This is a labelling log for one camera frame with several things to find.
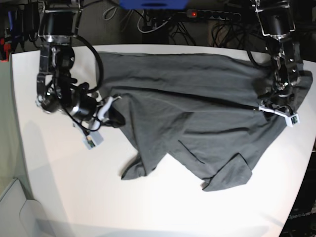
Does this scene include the blue box overhead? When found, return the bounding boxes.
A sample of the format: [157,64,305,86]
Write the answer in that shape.
[119,0,189,9]

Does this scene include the black floor cable bundle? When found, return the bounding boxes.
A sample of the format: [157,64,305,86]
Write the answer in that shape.
[209,14,260,50]

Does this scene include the red clamp at left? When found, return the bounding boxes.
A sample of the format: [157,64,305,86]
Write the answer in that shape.
[0,38,11,62]

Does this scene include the dark grey t-shirt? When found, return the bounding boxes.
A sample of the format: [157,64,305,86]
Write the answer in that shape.
[100,52,313,192]

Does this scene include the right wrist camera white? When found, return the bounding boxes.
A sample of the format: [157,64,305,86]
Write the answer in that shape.
[82,131,104,150]

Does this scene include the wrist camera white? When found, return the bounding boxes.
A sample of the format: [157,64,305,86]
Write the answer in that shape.
[82,131,104,150]
[285,114,300,127]

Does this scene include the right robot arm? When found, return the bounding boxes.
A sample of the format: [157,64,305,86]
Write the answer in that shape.
[36,0,125,136]

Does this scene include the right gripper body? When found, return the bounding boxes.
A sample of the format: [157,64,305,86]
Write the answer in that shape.
[72,95,125,136]

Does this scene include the blue black tool rack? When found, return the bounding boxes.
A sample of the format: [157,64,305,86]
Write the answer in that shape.
[6,1,40,42]

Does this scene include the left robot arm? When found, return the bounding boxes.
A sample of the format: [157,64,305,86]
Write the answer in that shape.
[247,0,301,122]

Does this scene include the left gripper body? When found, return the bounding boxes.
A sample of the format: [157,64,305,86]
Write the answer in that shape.
[256,93,296,119]

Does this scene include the black power strip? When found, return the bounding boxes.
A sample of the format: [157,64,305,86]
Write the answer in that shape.
[186,9,241,21]

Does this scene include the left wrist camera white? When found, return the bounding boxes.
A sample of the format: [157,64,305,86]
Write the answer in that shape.
[285,114,300,127]

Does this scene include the white cable loop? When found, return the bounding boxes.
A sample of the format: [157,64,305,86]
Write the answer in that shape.
[137,14,171,34]

